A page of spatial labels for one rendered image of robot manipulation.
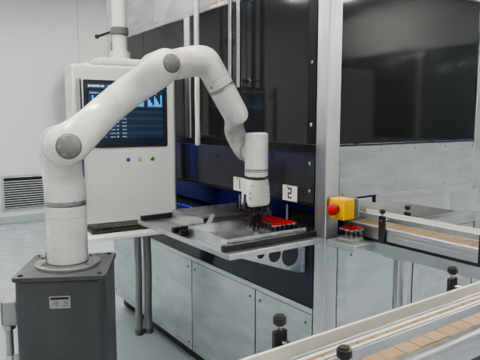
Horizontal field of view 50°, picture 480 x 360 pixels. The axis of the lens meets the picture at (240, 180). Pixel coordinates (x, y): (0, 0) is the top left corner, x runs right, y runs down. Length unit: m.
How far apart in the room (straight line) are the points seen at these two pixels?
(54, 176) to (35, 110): 5.43
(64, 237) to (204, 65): 0.69
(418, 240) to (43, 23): 6.10
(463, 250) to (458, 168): 0.85
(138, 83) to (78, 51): 5.66
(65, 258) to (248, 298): 0.96
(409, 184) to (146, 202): 1.23
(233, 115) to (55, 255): 0.72
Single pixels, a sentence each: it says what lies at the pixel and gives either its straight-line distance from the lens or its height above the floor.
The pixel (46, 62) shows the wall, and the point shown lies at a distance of 7.10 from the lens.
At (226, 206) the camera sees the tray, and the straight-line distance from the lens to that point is 2.35.
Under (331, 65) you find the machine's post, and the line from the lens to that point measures 1.81.
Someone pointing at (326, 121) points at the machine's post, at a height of 1.29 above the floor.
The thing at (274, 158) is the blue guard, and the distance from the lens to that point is 2.01.
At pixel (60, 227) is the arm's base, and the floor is 0.99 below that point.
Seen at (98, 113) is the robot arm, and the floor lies 1.32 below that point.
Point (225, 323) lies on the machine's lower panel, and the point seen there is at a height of 0.35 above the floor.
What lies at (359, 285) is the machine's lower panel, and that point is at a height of 0.67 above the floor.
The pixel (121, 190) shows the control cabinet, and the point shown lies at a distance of 2.49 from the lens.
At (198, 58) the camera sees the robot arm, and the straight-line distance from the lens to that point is 1.69.
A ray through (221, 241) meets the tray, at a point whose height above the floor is 0.90.
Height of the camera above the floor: 1.30
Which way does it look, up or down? 7 degrees down
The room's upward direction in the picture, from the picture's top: straight up
